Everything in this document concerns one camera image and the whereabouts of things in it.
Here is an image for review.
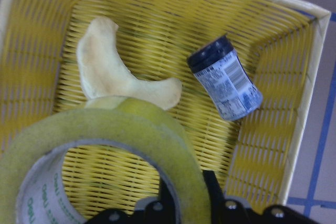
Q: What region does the yellow woven basket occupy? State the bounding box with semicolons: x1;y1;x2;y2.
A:
1;0;331;211

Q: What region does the yellow tape roll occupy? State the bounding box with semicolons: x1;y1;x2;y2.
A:
1;97;211;223

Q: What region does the toy banana slice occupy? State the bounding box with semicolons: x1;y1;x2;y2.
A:
76;16;182;110

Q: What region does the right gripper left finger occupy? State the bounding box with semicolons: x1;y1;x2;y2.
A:
86;179;180;224

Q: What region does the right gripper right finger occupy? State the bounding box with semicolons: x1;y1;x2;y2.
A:
202;170;251;223

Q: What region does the small labelled jar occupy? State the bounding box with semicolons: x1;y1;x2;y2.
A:
187;35;263;121

